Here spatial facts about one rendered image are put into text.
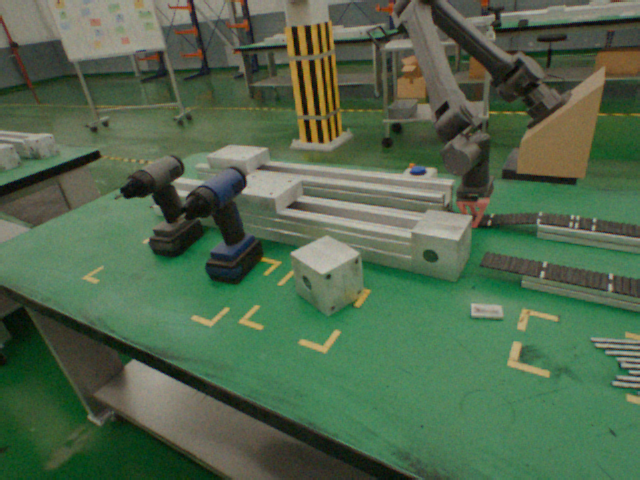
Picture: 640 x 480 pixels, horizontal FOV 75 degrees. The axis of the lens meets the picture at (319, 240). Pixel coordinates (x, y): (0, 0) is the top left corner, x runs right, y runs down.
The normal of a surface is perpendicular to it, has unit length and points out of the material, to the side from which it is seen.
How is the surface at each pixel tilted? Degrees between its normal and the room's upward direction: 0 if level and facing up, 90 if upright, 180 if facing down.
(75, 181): 90
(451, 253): 90
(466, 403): 0
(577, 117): 90
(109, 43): 90
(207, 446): 0
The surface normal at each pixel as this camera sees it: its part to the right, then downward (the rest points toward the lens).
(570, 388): -0.12, -0.86
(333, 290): 0.60, 0.33
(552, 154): -0.50, 0.48
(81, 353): 0.85, 0.17
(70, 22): -0.18, 0.51
